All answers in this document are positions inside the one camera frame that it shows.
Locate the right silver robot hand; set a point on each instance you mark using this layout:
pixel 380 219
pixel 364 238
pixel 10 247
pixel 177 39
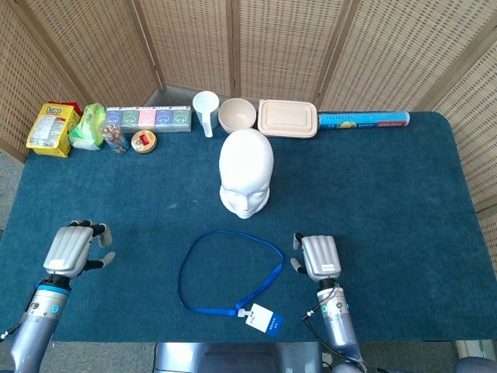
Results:
pixel 320 256

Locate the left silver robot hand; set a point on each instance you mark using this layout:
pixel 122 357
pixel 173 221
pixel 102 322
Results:
pixel 66 248

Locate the white and blue ID badge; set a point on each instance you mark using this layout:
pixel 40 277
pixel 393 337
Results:
pixel 264 318

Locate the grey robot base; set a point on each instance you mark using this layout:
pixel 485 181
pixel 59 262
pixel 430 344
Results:
pixel 233 357

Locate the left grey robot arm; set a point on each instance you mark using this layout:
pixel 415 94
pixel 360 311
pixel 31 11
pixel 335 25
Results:
pixel 35 330

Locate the dark teal table mat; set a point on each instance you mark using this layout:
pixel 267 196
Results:
pixel 349 194

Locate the white foam mannequin head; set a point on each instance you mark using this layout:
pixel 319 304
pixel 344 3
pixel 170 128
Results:
pixel 246 167

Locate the yellow snack bag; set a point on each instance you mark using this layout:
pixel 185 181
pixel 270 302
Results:
pixel 48 130

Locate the clear jar of sticks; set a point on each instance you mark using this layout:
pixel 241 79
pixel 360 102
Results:
pixel 114 138

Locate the green white tissue pack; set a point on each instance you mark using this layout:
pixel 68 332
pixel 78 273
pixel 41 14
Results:
pixel 88 128

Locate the round tin red label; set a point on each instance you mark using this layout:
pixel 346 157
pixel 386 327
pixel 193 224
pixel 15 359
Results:
pixel 144 141

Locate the blue food wrap roll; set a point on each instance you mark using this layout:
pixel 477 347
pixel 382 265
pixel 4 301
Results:
pixel 365 120

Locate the beige lidded lunch box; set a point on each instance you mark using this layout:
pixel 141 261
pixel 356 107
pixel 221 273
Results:
pixel 287 116

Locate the pastel tissue box multipack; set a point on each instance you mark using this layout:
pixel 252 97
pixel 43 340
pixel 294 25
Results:
pixel 147 118

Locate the beige bowl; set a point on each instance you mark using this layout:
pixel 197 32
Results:
pixel 237 114

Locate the white blue measuring cup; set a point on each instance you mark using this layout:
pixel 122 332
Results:
pixel 206 109

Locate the woven bamboo folding screen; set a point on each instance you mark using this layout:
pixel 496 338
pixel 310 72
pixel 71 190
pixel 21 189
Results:
pixel 272 42

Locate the white metal frame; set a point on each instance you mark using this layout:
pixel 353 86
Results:
pixel 471 347

